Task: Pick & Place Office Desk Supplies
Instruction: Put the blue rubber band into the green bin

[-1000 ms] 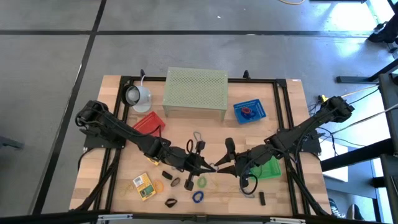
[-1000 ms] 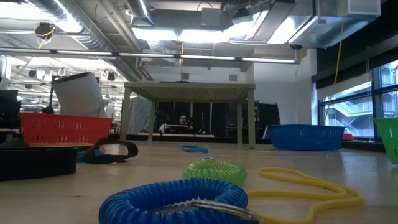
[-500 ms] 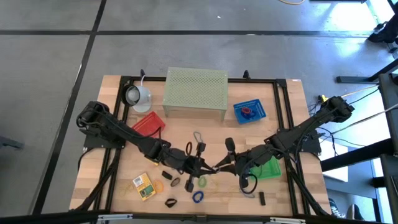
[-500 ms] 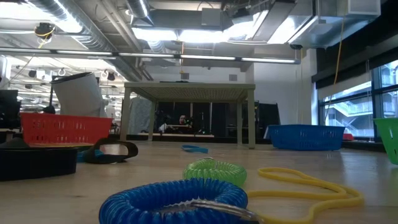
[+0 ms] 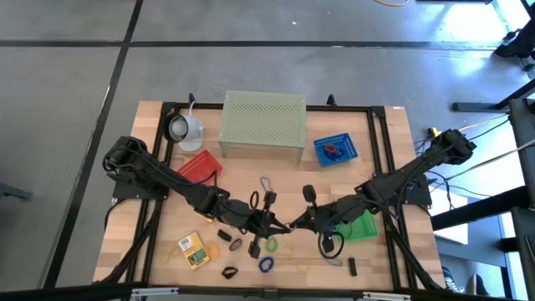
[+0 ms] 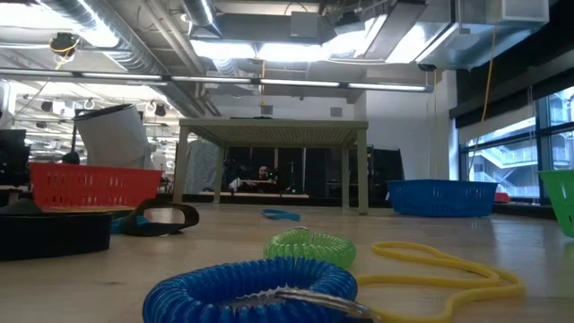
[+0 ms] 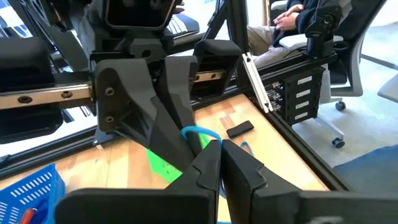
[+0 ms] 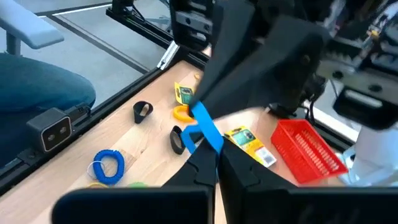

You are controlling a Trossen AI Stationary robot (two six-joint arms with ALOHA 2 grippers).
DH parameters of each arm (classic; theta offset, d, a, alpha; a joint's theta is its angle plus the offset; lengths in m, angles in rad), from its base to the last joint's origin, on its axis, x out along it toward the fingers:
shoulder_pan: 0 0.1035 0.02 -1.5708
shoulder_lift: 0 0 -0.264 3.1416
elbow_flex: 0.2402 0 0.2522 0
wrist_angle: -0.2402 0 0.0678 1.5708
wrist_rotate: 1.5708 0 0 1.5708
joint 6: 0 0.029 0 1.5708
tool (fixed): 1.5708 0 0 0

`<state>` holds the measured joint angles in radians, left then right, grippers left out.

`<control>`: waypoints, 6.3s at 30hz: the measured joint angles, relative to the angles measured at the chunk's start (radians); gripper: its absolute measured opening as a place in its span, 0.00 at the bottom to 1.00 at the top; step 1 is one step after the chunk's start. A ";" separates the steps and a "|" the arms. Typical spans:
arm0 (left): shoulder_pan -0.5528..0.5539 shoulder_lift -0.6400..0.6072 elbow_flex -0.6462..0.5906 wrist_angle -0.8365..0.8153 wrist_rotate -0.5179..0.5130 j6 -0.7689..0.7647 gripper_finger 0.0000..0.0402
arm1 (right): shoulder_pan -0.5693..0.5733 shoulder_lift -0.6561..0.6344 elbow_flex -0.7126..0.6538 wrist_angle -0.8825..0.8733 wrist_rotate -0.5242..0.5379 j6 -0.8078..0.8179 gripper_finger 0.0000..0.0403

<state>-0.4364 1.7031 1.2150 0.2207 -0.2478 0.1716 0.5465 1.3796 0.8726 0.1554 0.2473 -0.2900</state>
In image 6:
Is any blue rubber band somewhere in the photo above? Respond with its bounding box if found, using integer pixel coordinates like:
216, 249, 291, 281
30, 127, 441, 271
261, 207, 301, 223
109, 214, 152, 236

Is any green coil wrist keychain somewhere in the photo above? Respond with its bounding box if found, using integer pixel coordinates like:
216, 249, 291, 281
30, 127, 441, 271
263, 226, 358, 270

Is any blue coil wrist keychain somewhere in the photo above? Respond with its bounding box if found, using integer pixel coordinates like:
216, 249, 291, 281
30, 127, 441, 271
142, 256, 382, 323

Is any black wide elastic band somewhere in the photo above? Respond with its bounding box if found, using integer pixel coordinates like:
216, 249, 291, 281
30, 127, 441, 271
0, 212, 113, 263
119, 198, 201, 238

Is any long yellow rubber band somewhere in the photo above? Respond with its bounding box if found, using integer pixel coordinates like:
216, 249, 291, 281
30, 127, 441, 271
356, 240, 526, 323

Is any sage green perforated metal shelf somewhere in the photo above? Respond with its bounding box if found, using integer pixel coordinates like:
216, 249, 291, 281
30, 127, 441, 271
171, 118, 370, 216

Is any long linear ceiling light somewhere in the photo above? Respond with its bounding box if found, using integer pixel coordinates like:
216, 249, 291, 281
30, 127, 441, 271
0, 68, 435, 94

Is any black cabinet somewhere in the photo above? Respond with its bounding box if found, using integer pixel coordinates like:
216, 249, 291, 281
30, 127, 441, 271
370, 147, 405, 202

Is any blue plastic basket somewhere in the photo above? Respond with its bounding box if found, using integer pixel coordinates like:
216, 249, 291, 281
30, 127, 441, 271
386, 179, 500, 219

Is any red plastic basket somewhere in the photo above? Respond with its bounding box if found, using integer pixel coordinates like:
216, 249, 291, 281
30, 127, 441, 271
29, 161, 164, 211

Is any black monitor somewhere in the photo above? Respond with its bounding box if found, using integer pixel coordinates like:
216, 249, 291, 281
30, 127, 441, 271
0, 128, 31, 186

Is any green plastic basket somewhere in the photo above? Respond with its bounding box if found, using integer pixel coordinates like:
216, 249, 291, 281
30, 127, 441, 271
537, 168, 574, 239

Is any silver round ventilation duct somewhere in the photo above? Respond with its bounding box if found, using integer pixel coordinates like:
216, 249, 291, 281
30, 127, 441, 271
39, 0, 212, 118

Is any silver rectangular ventilation duct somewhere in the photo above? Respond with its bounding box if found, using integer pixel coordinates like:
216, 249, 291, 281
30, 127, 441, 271
322, 0, 551, 72

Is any yellow hanging cable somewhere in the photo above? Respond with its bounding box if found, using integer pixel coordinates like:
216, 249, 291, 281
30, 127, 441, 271
481, 17, 500, 135

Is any black reel with yellow cord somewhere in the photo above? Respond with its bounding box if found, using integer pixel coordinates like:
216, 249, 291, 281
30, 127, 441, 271
48, 31, 83, 71

